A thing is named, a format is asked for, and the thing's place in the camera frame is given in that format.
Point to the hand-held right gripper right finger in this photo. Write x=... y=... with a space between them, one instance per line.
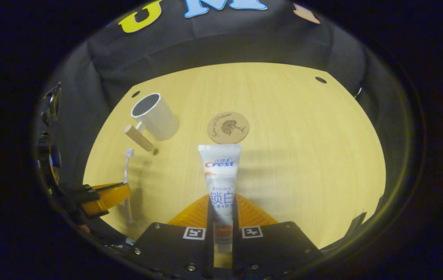
x=236 y=221

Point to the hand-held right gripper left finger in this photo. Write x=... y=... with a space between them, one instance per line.
x=210 y=221

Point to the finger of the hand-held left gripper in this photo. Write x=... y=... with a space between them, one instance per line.
x=109 y=196

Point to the white toothbrush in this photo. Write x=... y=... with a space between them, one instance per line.
x=126 y=171

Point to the white toothpaste tube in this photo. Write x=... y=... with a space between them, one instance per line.
x=220 y=179

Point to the round cork coaster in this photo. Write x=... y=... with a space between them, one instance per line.
x=228 y=127

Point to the light wooden desktop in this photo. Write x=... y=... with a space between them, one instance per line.
x=303 y=155

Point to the black desk grommet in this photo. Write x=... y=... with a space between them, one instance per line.
x=321 y=80
x=135 y=94

